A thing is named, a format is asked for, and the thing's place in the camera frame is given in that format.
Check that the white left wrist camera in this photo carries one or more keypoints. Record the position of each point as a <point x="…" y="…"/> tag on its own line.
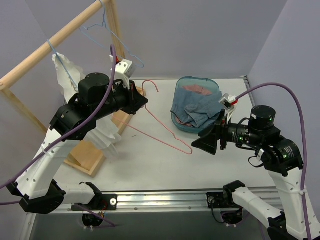
<point x="123" y="72"/>

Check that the blue denim skirt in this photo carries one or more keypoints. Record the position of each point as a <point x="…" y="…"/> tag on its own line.
<point x="216" y="107"/>

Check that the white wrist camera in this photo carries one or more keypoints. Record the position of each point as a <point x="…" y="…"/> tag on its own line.
<point x="230" y="104"/>
<point x="123" y="72"/>

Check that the wooden clothes rack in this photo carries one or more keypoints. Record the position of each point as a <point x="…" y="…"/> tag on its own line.
<point x="12" y="77"/>

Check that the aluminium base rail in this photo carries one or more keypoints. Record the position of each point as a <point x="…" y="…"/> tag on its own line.
<point x="166" y="201"/>

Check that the pink wire hanger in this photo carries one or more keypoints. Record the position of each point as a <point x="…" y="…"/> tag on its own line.
<point x="160" y="122"/>

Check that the white ruffled skirt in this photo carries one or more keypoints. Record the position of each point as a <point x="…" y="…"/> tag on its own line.
<point x="105" y="135"/>

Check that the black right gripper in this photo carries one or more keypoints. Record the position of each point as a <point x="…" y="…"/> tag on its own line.
<point x="222" y="134"/>

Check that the pink ruffled skirt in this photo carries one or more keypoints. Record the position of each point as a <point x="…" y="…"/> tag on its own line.
<point x="197" y="90"/>

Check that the teal plastic tray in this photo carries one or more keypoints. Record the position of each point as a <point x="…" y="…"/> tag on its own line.
<point x="206" y="83"/>

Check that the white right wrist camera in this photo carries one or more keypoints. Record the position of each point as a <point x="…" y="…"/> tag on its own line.
<point x="230" y="104"/>

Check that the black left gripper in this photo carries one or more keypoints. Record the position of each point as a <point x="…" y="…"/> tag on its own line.
<point x="132" y="97"/>

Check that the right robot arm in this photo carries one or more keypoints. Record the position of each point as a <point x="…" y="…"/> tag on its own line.
<point x="283" y="161"/>

